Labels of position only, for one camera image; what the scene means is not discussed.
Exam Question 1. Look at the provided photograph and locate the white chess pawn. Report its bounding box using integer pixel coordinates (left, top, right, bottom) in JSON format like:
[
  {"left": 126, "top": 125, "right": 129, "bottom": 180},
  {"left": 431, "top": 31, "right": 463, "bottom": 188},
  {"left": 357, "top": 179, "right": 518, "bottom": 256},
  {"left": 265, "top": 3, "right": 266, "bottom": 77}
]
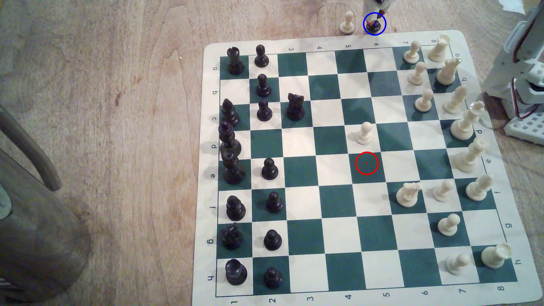
[
  {"left": 437, "top": 214, "right": 461, "bottom": 237},
  {"left": 414, "top": 88, "right": 434, "bottom": 113},
  {"left": 409, "top": 61, "right": 427, "bottom": 86},
  {"left": 355, "top": 122, "right": 374, "bottom": 145},
  {"left": 403, "top": 40, "right": 421, "bottom": 64},
  {"left": 339, "top": 11, "right": 355, "bottom": 35},
  {"left": 445, "top": 253, "right": 471, "bottom": 275},
  {"left": 433, "top": 179, "right": 455, "bottom": 203}
]

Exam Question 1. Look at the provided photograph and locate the white chess rook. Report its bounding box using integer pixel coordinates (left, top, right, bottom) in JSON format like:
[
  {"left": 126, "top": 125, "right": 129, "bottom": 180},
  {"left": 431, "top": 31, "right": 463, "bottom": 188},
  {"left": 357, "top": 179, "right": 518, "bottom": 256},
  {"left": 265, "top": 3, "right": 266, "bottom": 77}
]
[
  {"left": 481, "top": 242, "right": 513, "bottom": 269},
  {"left": 428, "top": 35, "right": 451, "bottom": 63}
]

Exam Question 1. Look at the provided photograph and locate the white chess knight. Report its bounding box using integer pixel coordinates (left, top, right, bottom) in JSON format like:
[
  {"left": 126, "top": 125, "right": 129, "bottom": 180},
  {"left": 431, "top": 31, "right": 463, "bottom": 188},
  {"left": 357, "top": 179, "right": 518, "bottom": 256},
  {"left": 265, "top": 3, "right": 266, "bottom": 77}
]
[
  {"left": 396, "top": 181, "right": 423, "bottom": 208},
  {"left": 436, "top": 57, "right": 462, "bottom": 86}
]

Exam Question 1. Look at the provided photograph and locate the white chess bishop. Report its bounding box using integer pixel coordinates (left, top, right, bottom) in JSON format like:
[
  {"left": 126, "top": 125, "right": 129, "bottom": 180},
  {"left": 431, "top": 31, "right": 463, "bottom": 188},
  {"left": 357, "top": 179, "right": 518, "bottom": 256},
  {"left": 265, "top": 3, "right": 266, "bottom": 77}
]
[
  {"left": 443, "top": 85, "right": 468, "bottom": 115},
  {"left": 465, "top": 173, "right": 495, "bottom": 202}
]

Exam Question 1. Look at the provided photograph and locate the black chess knight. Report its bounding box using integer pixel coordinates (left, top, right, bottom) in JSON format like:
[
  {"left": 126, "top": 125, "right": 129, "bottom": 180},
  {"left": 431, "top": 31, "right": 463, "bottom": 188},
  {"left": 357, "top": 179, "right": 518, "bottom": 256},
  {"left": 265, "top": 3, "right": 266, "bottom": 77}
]
[
  {"left": 221, "top": 222, "right": 244, "bottom": 250},
  {"left": 286, "top": 93, "right": 306, "bottom": 121}
]

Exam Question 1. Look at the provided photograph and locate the white chess queen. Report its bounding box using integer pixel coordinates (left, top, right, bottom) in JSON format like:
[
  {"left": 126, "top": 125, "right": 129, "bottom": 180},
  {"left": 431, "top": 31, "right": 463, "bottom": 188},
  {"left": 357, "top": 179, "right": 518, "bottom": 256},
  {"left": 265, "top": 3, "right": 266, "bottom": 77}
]
[{"left": 450, "top": 101, "right": 485, "bottom": 141}]

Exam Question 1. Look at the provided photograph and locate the black chess rook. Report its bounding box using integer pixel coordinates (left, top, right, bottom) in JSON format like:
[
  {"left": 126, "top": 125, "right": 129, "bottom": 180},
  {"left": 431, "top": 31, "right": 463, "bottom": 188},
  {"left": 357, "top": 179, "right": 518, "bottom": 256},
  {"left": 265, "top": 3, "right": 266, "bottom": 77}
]
[
  {"left": 226, "top": 47, "right": 245, "bottom": 76},
  {"left": 225, "top": 259, "right": 248, "bottom": 286}
]

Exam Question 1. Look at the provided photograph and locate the white chess king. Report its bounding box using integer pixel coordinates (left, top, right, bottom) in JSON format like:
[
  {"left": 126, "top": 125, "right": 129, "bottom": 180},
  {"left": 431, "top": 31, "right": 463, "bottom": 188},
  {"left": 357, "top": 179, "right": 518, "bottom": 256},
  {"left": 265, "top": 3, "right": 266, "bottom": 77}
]
[{"left": 454, "top": 136, "right": 490, "bottom": 173}]

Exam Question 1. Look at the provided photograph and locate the black chess bishop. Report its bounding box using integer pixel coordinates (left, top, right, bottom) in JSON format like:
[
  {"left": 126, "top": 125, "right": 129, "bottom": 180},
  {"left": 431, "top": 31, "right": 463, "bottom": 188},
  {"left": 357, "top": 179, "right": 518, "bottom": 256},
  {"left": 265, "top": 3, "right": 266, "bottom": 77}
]
[
  {"left": 221, "top": 98, "right": 240, "bottom": 127},
  {"left": 226, "top": 195, "right": 247, "bottom": 222}
]

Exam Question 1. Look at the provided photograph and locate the black chess queen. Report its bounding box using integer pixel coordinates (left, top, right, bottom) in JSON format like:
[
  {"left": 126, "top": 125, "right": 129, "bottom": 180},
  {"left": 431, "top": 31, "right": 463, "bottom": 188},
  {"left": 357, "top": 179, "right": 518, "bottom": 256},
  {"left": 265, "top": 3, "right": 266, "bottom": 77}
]
[{"left": 218, "top": 121, "right": 242, "bottom": 157}]

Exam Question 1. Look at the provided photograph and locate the black chess king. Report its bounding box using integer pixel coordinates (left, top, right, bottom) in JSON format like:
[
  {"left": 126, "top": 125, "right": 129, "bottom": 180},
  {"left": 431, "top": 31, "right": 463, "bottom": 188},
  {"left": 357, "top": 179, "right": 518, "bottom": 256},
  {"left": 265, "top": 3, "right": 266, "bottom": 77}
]
[{"left": 221, "top": 149, "right": 246, "bottom": 185}]

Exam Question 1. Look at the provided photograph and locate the green and white chessboard mat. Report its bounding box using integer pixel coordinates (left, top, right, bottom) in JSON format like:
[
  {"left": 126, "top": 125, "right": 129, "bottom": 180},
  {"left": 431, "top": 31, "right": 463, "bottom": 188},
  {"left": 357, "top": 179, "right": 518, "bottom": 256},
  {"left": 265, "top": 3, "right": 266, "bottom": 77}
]
[{"left": 191, "top": 30, "right": 544, "bottom": 306}]

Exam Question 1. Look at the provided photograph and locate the red robot cable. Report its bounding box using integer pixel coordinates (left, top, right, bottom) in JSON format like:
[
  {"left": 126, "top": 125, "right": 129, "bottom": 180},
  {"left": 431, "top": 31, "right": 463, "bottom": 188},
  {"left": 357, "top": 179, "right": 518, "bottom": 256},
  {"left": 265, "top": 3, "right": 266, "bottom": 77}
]
[{"left": 512, "top": 19, "right": 537, "bottom": 120}]

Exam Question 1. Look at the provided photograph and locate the white perforated base plate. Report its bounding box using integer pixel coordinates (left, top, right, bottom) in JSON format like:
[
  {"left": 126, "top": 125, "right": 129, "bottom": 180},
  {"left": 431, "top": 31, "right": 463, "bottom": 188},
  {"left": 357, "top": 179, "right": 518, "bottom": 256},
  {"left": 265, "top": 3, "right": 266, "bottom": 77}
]
[{"left": 503, "top": 111, "right": 544, "bottom": 146}]

